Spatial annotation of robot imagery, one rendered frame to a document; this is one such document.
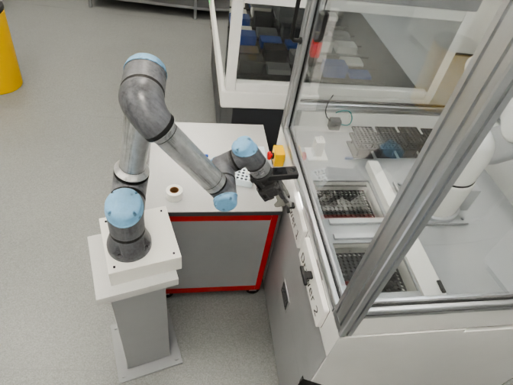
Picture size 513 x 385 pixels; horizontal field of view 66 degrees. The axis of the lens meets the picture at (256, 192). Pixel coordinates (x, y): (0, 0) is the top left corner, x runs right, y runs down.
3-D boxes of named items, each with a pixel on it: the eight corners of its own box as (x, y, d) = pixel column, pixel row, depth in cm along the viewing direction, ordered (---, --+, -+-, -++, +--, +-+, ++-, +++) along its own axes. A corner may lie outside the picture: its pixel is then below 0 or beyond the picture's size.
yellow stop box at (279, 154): (272, 166, 179) (274, 154, 174) (269, 156, 184) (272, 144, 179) (282, 166, 180) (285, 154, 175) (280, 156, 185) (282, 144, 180)
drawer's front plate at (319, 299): (315, 328, 130) (324, 311, 122) (298, 254, 150) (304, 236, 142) (321, 327, 130) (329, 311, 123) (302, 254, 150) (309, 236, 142)
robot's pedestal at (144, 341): (119, 384, 186) (93, 303, 132) (110, 326, 204) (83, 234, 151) (182, 363, 196) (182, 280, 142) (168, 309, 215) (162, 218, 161)
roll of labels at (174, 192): (163, 192, 171) (163, 186, 168) (179, 189, 174) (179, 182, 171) (169, 204, 167) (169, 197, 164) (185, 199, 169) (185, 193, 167)
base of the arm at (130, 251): (113, 268, 134) (109, 251, 127) (102, 234, 142) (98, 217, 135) (157, 253, 140) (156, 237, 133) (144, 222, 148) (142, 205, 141)
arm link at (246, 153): (227, 140, 133) (250, 130, 131) (243, 160, 141) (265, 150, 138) (228, 156, 128) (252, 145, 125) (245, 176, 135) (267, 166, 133)
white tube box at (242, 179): (224, 182, 180) (225, 176, 177) (229, 170, 186) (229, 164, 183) (251, 188, 179) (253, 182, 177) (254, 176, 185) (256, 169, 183)
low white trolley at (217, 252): (154, 304, 216) (144, 211, 162) (159, 217, 258) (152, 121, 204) (259, 299, 226) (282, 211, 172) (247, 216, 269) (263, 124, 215)
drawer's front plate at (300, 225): (297, 249, 152) (303, 231, 144) (284, 194, 171) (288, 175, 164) (301, 248, 152) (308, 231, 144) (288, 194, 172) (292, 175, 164)
